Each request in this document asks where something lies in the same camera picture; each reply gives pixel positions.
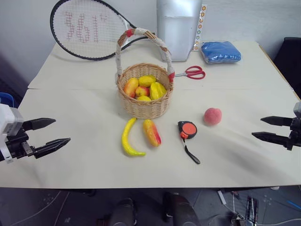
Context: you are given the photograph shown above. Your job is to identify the blue cloth in plastic bag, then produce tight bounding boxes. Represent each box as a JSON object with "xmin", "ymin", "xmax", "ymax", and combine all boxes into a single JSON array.
[{"xmin": 200, "ymin": 40, "xmax": 242, "ymax": 65}]

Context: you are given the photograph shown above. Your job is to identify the red apple in basket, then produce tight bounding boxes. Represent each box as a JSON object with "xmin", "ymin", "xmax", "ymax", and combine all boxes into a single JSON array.
[{"xmin": 135, "ymin": 86, "xmax": 151, "ymax": 97}]

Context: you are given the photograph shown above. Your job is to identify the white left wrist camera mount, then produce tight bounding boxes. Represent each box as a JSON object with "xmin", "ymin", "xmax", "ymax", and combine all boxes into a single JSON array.
[{"xmin": 0, "ymin": 103, "xmax": 24, "ymax": 164}]

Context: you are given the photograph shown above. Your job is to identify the yellow banana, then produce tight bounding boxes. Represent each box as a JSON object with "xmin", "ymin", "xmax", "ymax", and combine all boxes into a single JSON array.
[{"xmin": 121, "ymin": 117, "xmax": 147, "ymax": 157}]

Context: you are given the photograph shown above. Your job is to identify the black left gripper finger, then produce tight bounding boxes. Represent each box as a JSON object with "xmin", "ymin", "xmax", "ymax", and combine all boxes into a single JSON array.
[
  {"xmin": 33, "ymin": 137, "xmax": 71, "ymax": 159},
  {"xmin": 22, "ymin": 117, "xmax": 57, "ymax": 131}
]

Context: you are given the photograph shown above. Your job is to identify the long red yellow mango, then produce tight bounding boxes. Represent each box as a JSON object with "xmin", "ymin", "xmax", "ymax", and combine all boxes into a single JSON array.
[{"xmin": 143, "ymin": 119, "xmax": 162, "ymax": 148}]

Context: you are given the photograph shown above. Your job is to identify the orange yellow mango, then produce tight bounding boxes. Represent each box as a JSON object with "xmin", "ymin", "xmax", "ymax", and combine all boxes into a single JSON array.
[{"xmin": 123, "ymin": 77, "xmax": 139, "ymax": 98}]

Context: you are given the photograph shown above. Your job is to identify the yellow starfruit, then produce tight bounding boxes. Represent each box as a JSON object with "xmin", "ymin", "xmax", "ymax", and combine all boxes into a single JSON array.
[
  {"xmin": 150, "ymin": 81, "xmax": 168, "ymax": 101},
  {"xmin": 138, "ymin": 74, "xmax": 157, "ymax": 88}
]

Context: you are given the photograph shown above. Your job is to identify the dark rounded shape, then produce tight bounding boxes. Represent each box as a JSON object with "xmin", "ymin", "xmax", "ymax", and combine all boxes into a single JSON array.
[{"xmin": 108, "ymin": 197, "xmax": 139, "ymax": 226}]

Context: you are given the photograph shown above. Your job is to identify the black chair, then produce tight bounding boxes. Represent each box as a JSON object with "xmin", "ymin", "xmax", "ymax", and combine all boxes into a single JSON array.
[{"xmin": 272, "ymin": 37, "xmax": 301, "ymax": 101}]

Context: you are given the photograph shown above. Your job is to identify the black orange tape measure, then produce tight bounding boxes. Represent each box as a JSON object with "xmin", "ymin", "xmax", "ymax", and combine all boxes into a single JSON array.
[{"xmin": 177, "ymin": 121, "xmax": 201, "ymax": 165}]

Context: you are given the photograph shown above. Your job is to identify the black tennis racket red logo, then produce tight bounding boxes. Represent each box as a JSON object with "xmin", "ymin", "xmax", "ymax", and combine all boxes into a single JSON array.
[{"xmin": 49, "ymin": 0, "xmax": 156, "ymax": 62}]

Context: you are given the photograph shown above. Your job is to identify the metal stand on floor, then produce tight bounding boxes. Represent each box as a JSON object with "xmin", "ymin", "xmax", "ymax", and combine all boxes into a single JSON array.
[{"xmin": 231, "ymin": 194, "xmax": 260, "ymax": 226}]

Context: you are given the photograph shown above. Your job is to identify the pink peach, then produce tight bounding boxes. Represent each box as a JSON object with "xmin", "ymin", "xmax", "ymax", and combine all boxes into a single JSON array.
[{"xmin": 203, "ymin": 107, "xmax": 222, "ymax": 127}]

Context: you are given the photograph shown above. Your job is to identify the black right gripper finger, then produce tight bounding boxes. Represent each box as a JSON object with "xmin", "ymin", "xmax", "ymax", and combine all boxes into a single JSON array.
[
  {"xmin": 251, "ymin": 131, "xmax": 290, "ymax": 148},
  {"xmin": 260, "ymin": 115, "xmax": 293, "ymax": 127}
]

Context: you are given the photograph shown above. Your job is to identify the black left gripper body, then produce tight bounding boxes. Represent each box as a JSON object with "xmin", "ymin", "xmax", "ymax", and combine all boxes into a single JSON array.
[{"xmin": 4, "ymin": 127, "xmax": 36, "ymax": 161}]

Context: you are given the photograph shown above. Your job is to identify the white strip of hexagon stickers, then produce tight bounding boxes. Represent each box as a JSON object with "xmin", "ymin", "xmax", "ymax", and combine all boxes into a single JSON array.
[{"xmin": 192, "ymin": 4, "xmax": 207, "ymax": 51}]

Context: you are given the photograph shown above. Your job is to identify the blue bin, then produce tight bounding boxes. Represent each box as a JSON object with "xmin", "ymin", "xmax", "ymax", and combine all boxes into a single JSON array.
[{"xmin": 0, "ymin": 92, "xmax": 14, "ymax": 107}]

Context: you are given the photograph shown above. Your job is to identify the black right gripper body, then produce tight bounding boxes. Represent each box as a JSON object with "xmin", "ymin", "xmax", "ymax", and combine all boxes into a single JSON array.
[{"xmin": 285, "ymin": 117, "xmax": 301, "ymax": 152}]

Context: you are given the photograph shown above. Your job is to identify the silver metal box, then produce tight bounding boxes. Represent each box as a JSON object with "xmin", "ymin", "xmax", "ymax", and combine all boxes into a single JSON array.
[{"xmin": 156, "ymin": 0, "xmax": 203, "ymax": 62}]

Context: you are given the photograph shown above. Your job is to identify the wicker basket with wrapped handle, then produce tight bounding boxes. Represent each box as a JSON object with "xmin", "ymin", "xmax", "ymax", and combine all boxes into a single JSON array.
[{"xmin": 114, "ymin": 27, "xmax": 175, "ymax": 120}]

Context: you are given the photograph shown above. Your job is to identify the red handled scissors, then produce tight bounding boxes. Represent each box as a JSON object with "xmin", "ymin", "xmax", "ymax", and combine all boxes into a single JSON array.
[{"xmin": 174, "ymin": 65, "xmax": 206, "ymax": 80}]

